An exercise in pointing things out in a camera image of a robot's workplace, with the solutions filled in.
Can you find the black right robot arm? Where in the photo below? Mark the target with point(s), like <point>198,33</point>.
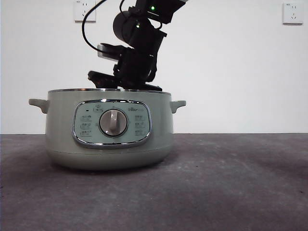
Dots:
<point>144,41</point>

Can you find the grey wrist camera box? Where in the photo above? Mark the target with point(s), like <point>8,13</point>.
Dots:
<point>108,54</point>

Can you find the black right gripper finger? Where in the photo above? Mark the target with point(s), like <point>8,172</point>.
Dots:
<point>103,80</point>
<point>152,87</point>

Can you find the white wall socket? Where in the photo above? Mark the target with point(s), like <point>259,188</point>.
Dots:
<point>292,13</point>
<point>79,12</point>

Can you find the grey-green electric cooking pot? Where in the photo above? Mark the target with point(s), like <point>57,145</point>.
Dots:
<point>60,125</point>

